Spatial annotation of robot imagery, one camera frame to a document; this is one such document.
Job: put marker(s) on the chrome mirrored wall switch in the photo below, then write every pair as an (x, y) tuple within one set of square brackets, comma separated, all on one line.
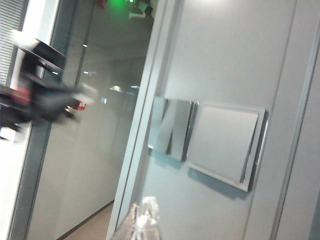
[(175, 130)]

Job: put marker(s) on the red ceiling alarm device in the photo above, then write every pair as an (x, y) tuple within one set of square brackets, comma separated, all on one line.
[(100, 3)]

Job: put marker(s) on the green illuminated exit sign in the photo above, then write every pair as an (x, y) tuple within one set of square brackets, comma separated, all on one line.
[(137, 12)]

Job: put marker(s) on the black blurred robot arm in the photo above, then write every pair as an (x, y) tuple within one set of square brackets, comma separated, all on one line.
[(47, 95)]

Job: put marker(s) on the grey slatted window blind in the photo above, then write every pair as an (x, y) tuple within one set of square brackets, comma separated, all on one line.
[(10, 37)]

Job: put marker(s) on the clear plastic-wrapped right gripper finger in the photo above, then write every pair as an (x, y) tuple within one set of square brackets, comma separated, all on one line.
[(142, 222)]

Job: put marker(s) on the black security camera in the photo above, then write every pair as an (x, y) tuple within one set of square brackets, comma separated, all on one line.
[(148, 9)]

